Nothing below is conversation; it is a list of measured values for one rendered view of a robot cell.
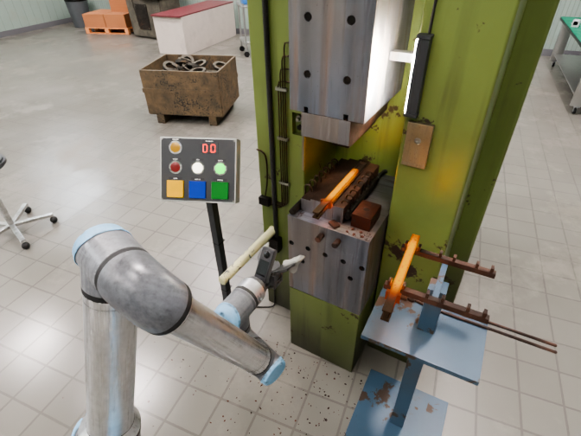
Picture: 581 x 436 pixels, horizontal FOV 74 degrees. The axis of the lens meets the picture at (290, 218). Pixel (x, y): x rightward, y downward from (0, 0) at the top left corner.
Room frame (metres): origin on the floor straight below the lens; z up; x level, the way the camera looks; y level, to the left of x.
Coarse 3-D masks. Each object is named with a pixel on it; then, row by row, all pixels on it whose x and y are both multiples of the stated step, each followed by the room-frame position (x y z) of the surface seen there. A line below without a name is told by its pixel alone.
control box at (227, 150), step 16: (160, 144) 1.54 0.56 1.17; (192, 144) 1.53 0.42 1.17; (208, 144) 1.52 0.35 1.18; (224, 144) 1.51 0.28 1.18; (176, 160) 1.50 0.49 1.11; (192, 160) 1.49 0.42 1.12; (208, 160) 1.49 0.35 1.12; (224, 160) 1.48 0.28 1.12; (176, 176) 1.46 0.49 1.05; (192, 176) 1.46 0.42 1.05; (208, 176) 1.45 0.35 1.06; (224, 176) 1.44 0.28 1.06; (208, 192) 1.42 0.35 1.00
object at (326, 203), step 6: (348, 174) 1.53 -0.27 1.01; (354, 174) 1.54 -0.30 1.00; (342, 180) 1.48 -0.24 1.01; (348, 180) 1.48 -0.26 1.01; (336, 186) 1.43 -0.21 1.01; (342, 186) 1.43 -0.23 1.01; (336, 192) 1.38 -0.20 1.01; (330, 198) 1.34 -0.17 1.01; (324, 204) 1.29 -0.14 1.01; (330, 204) 1.30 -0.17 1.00; (318, 210) 1.25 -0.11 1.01; (324, 210) 1.28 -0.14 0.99; (312, 216) 1.24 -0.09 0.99; (318, 216) 1.24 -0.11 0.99
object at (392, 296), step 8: (416, 240) 1.06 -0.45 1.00; (408, 248) 1.02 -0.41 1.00; (408, 256) 0.98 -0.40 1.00; (400, 264) 0.94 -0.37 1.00; (408, 264) 0.94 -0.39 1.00; (400, 272) 0.90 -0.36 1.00; (400, 280) 0.87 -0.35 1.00; (392, 288) 0.83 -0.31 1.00; (400, 288) 0.84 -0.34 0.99; (392, 296) 0.79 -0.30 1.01; (400, 296) 0.80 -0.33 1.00; (384, 304) 0.76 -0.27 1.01; (392, 304) 0.76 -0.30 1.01; (384, 312) 0.74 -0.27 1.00; (392, 312) 0.76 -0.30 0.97; (384, 320) 0.73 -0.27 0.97
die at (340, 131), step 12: (384, 108) 1.61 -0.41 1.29; (312, 120) 1.36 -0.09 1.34; (324, 120) 1.34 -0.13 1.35; (336, 120) 1.31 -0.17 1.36; (372, 120) 1.48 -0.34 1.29; (312, 132) 1.36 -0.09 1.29; (324, 132) 1.34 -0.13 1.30; (336, 132) 1.31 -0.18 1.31; (348, 132) 1.29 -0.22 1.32; (360, 132) 1.37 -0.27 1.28; (348, 144) 1.28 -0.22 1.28
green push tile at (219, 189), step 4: (212, 184) 1.43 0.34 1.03; (216, 184) 1.42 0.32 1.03; (220, 184) 1.42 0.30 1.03; (224, 184) 1.42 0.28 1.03; (228, 184) 1.43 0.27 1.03; (212, 188) 1.42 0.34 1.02; (216, 188) 1.42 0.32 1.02; (220, 188) 1.42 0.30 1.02; (224, 188) 1.41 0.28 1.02; (212, 192) 1.41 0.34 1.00; (216, 192) 1.41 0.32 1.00; (220, 192) 1.41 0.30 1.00; (224, 192) 1.41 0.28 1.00; (212, 196) 1.40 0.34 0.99; (216, 196) 1.40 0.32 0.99; (220, 196) 1.40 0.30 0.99; (224, 196) 1.40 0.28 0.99
